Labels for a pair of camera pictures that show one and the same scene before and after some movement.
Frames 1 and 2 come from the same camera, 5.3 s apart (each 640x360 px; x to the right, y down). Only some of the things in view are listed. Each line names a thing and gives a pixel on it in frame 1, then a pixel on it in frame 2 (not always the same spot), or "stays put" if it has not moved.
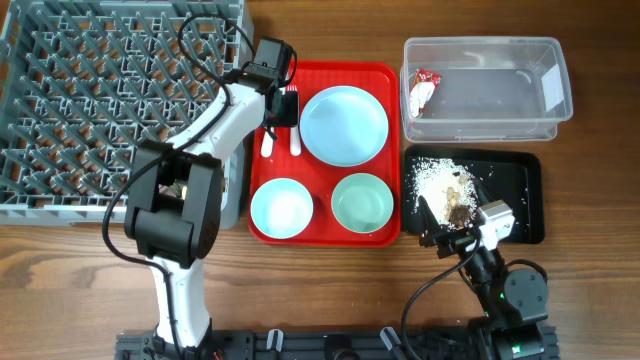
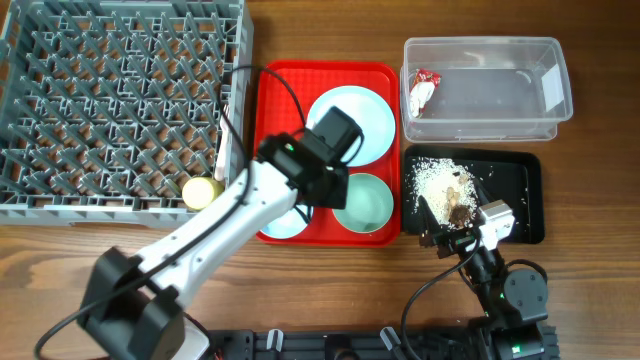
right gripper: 454,241 stays put
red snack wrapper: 422,90 stays put
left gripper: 291,116 → 339,192
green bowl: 362,203 stays put
